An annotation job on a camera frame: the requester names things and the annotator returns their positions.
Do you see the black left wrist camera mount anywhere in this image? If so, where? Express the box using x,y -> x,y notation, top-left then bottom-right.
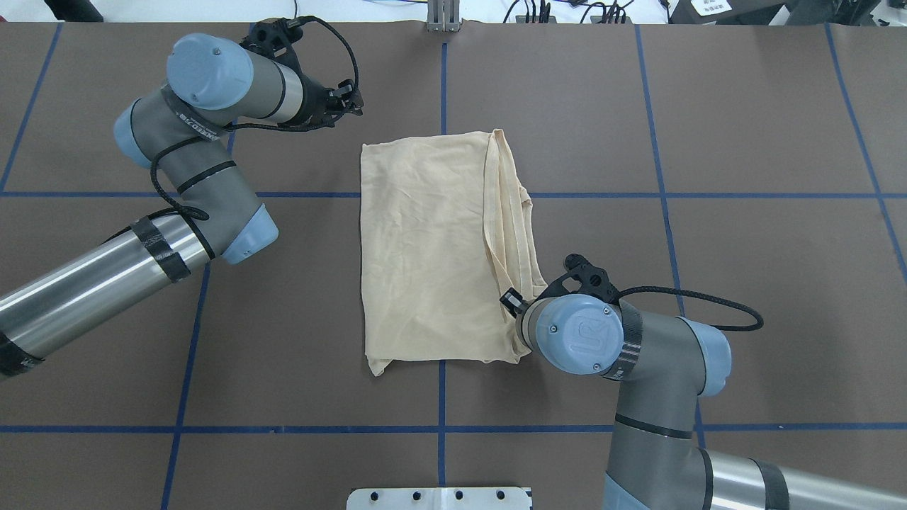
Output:
239,18 -> 303,72

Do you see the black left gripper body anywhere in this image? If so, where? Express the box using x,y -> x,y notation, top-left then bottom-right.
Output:
301,74 -> 336,128

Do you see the aluminium frame post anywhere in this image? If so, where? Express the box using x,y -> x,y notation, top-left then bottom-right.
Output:
425,0 -> 462,33

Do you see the black box with label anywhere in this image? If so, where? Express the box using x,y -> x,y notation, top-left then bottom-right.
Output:
668,1 -> 787,26

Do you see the pale yellow long-sleeve shirt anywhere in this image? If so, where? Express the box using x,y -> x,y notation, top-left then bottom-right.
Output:
360,129 -> 546,375

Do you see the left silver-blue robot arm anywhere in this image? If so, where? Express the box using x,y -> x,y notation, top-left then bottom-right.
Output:
2,19 -> 364,380

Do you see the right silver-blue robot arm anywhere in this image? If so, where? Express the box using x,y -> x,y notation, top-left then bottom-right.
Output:
501,288 -> 906,509

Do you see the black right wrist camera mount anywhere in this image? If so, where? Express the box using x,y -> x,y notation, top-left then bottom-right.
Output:
540,253 -> 619,303

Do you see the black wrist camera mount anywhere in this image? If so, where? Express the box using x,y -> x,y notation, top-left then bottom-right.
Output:
239,18 -> 303,72
540,253 -> 619,303

